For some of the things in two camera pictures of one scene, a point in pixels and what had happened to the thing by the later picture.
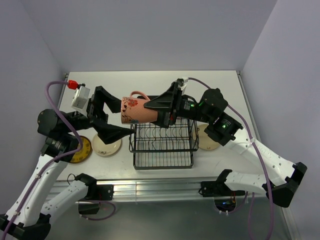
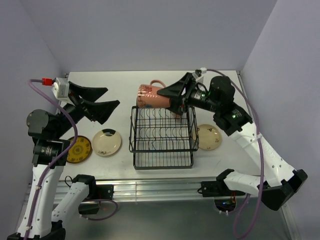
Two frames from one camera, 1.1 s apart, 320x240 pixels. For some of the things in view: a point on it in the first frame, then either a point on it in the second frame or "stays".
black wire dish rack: x=155 y=147 stays
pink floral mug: x=133 y=111 to x=147 y=96
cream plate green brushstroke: x=100 y=147 stays
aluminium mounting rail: x=156 y=190 stays
